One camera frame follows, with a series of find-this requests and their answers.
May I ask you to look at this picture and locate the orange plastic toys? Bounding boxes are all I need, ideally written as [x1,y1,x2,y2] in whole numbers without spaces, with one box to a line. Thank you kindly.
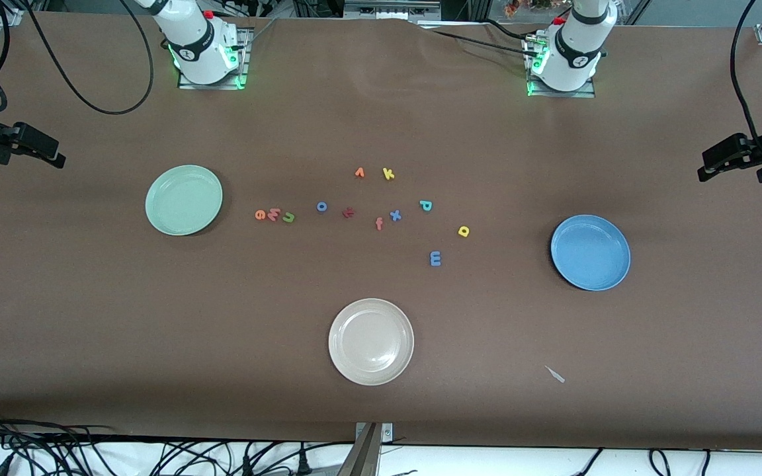
[503,0,570,17]

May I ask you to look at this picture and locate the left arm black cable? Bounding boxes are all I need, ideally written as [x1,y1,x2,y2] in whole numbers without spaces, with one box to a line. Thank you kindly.
[730,0,762,163]

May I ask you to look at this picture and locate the black table cable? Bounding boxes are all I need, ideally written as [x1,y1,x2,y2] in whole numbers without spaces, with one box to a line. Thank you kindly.
[431,30,540,59]
[484,19,548,42]

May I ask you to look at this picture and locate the green plate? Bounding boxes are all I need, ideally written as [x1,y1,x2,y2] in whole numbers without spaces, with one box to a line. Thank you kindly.
[145,165,224,237]

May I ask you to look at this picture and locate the blue plate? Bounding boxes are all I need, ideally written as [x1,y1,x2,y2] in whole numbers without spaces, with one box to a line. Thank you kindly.
[550,214,632,292]

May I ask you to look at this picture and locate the grey metal camera post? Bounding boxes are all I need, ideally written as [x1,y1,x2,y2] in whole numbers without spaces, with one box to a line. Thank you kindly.
[337,423,382,476]

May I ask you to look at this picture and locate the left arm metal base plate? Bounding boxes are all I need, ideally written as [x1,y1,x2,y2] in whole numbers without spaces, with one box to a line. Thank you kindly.
[523,33,597,99]

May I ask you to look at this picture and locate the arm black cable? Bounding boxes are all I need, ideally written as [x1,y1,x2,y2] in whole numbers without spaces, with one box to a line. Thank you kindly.
[0,0,155,115]
[730,0,762,163]

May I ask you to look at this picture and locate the small metal bracket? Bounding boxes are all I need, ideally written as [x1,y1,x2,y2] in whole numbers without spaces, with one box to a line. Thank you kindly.
[355,423,394,442]

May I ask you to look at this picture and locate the aluminium frame crossbar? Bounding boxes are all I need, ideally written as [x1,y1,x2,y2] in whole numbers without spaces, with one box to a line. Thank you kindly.
[343,0,443,20]

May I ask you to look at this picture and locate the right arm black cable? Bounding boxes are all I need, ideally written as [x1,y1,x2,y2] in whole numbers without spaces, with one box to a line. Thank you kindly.
[0,0,155,115]

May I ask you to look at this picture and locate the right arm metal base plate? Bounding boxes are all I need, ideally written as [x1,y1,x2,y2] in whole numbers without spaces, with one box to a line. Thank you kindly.
[177,26,253,91]

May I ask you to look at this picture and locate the beige plate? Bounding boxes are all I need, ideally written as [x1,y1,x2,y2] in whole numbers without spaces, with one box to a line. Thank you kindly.
[328,298,415,386]

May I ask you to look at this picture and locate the brown table cover sheet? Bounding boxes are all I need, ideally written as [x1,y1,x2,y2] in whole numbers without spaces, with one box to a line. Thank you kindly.
[0,11,762,452]

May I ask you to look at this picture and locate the thin grey cable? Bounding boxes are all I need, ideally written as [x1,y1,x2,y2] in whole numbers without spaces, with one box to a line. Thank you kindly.
[242,18,277,48]

